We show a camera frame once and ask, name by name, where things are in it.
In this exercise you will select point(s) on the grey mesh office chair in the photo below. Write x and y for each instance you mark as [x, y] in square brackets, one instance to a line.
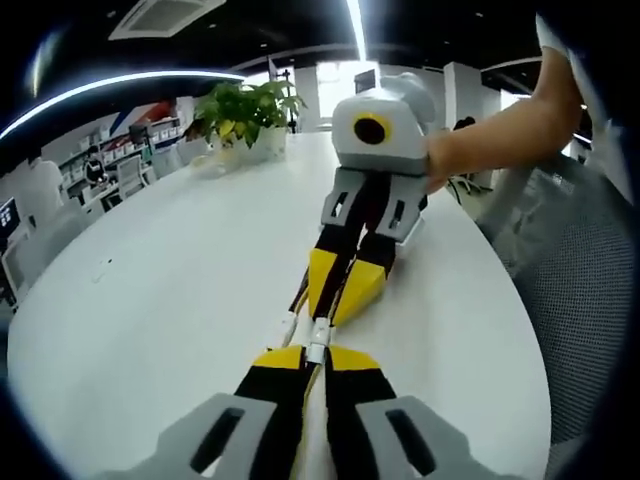
[565, 280]

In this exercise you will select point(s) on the curved ceiling light strip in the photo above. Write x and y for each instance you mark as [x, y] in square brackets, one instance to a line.
[100, 90]

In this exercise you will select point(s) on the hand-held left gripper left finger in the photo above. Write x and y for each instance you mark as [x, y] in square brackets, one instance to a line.
[270, 400]

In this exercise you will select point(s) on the clear plastic box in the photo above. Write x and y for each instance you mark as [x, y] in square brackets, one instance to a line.
[209, 163]

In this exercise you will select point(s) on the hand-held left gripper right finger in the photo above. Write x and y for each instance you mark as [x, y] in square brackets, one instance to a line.
[360, 400]

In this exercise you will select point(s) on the shelf with white boxes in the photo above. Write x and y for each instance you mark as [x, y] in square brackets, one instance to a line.
[120, 145]

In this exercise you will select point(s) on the potted green plant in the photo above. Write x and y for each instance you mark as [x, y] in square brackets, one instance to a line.
[245, 117]

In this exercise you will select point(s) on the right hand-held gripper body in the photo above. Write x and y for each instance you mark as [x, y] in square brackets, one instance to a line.
[400, 145]

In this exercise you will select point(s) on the ceiling air vent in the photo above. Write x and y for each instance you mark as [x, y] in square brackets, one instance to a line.
[165, 17]

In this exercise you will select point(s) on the white office chair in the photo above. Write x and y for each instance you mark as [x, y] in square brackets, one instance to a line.
[131, 175]

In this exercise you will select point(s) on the person's right hand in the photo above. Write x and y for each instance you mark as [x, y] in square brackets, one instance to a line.
[447, 157]

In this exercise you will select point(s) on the small computer monitor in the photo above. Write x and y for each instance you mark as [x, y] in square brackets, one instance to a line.
[7, 217]

